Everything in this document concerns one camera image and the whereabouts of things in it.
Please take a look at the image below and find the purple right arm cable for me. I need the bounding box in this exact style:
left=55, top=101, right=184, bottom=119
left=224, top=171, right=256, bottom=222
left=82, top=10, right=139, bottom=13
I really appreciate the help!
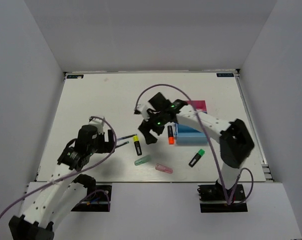
left=135, top=83, right=254, bottom=206

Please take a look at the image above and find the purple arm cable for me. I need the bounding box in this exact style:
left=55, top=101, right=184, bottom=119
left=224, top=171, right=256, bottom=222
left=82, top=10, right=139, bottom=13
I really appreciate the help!
left=135, top=83, right=254, bottom=206
left=0, top=115, right=116, bottom=240

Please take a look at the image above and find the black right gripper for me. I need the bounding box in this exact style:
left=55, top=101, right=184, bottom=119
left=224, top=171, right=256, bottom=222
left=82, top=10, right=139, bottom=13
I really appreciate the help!
left=139, top=109, right=168, bottom=145

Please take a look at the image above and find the blue ink refill pen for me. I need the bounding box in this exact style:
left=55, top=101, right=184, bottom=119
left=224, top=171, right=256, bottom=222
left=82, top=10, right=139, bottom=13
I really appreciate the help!
left=117, top=134, right=137, bottom=141

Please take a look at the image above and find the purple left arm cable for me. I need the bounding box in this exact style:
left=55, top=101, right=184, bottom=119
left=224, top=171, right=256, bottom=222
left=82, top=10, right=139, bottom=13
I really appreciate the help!
left=0, top=115, right=116, bottom=240

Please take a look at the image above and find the yellow cap black highlighter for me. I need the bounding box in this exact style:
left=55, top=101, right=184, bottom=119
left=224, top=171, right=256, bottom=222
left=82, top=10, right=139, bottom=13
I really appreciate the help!
left=133, top=135, right=142, bottom=156

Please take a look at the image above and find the corner label sticker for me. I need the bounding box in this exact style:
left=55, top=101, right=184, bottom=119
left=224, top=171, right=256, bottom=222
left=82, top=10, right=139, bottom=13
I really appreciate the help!
left=216, top=72, right=234, bottom=78
left=66, top=74, right=84, bottom=79

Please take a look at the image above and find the orange cap black highlighter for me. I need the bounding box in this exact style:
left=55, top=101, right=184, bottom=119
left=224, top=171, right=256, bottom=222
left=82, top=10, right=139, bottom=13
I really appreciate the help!
left=167, top=125, right=174, bottom=145

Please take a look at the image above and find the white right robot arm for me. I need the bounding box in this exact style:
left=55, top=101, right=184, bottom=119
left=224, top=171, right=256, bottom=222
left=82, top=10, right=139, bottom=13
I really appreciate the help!
left=134, top=92, right=255, bottom=200

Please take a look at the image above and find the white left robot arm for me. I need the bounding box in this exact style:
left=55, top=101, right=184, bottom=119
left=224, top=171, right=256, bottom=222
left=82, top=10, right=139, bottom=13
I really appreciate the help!
left=8, top=122, right=116, bottom=240

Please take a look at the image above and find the green cap black highlighter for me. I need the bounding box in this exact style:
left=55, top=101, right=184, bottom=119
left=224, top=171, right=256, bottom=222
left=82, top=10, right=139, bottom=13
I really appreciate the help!
left=188, top=149, right=205, bottom=168

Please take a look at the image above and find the right corner label sticker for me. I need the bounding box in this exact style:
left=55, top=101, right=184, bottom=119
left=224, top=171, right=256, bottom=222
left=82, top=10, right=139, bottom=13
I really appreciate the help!
left=216, top=72, right=234, bottom=78

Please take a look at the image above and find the left corner label sticker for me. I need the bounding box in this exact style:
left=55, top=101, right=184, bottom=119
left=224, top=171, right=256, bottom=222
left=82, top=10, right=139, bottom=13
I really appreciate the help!
left=66, top=74, right=84, bottom=79

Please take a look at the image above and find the pink plastic bin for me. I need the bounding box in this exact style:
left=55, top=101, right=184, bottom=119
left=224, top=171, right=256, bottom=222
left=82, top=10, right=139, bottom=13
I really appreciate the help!
left=186, top=100, right=207, bottom=113

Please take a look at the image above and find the pink translucent eraser case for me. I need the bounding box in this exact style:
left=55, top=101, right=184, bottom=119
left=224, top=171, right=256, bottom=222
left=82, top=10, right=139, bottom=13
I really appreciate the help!
left=155, top=163, right=173, bottom=174

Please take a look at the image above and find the green ink refill pen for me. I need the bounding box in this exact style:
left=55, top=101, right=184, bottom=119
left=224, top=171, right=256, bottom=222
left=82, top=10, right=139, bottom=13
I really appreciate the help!
left=116, top=141, right=129, bottom=148

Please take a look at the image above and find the light blue plastic bin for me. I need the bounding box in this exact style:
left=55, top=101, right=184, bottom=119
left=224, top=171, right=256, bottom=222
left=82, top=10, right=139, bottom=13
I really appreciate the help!
left=174, top=123, right=208, bottom=146

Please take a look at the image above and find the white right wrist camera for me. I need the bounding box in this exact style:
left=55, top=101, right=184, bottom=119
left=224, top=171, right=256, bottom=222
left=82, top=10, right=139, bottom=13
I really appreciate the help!
left=134, top=104, right=153, bottom=122

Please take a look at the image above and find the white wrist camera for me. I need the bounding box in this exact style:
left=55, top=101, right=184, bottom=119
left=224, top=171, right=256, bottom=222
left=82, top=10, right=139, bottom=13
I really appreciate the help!
left=88, top=116, right=105, bottom=135
left=134, top=104, right=153, bottom=122

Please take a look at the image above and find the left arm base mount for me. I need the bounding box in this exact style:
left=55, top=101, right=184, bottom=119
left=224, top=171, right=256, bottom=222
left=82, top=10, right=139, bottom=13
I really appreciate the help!
left=71, top=184, right=112, bottom=213

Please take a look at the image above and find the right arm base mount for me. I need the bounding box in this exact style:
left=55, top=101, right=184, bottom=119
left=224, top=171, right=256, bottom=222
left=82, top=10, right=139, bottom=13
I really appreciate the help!
left=197, top=184, right=248, bottom=213

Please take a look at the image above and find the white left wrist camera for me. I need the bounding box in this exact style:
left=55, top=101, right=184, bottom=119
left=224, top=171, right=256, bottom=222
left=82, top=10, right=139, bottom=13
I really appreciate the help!
left=88, top=116, right=105, bottom=135

